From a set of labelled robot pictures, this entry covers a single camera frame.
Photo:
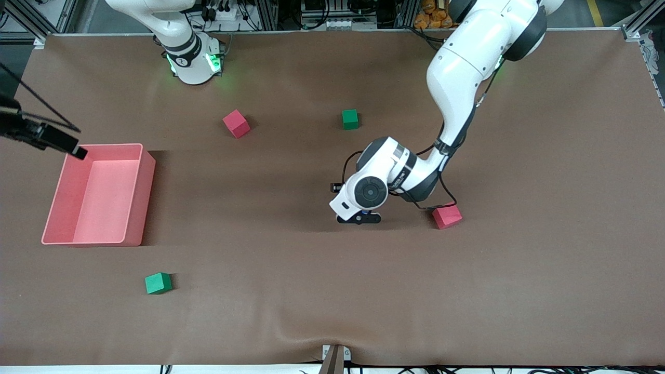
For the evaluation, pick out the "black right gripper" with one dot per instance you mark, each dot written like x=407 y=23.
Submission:
x=27 y=132

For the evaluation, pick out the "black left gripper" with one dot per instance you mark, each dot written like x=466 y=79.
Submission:
x=333 y=187

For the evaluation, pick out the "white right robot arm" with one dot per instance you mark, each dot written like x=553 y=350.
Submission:
x=192 y=67

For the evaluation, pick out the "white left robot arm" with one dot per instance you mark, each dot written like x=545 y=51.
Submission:
x=457 y=67

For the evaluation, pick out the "pink plastic bin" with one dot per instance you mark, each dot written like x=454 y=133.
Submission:
x=104 y=182

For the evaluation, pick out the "brown table mat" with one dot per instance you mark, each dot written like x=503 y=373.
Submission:
x=332 y=270

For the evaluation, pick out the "pink foam cube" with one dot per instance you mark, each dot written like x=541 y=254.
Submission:
x=448 y=217
x=236 y=123

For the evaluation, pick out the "green foam cube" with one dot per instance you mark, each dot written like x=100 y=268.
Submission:
x=350 y=119
x=158 y=283

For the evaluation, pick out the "white terminal strip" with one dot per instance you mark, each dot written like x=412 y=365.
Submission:
x=350 y=24

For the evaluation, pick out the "white power strip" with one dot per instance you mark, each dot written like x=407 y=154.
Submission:
x=223 y=14

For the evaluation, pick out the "orange snack bag pile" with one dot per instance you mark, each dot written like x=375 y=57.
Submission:
x=428 y=18

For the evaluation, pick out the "metal table edge bracket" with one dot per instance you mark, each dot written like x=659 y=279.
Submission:
x=336 y=356

